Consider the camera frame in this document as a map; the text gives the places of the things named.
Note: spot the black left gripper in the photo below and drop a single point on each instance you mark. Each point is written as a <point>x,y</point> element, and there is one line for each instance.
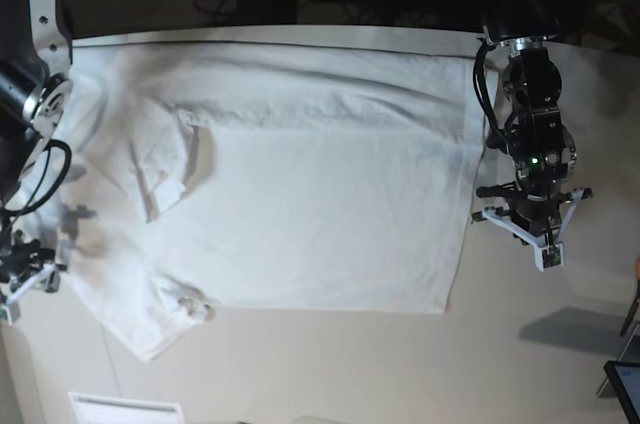
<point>536,215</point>

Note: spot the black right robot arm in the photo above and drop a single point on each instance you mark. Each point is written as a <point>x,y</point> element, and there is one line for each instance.
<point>36,58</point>

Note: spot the white paper sheet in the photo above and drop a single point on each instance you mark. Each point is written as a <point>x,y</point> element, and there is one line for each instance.
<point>101,409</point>

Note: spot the orange handled screwdriver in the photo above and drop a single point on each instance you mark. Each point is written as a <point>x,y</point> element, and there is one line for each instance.
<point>634,306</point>

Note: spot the white camera bracket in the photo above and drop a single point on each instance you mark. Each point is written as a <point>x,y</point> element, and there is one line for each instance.
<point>47,280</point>
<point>548,249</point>

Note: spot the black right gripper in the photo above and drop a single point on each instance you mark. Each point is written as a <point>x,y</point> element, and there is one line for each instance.
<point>24,260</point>

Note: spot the black tablet screen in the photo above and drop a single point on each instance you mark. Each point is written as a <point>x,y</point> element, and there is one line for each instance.
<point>624,378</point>

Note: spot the white T-shirt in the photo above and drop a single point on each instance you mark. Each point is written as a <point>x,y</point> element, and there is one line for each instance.
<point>260,176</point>

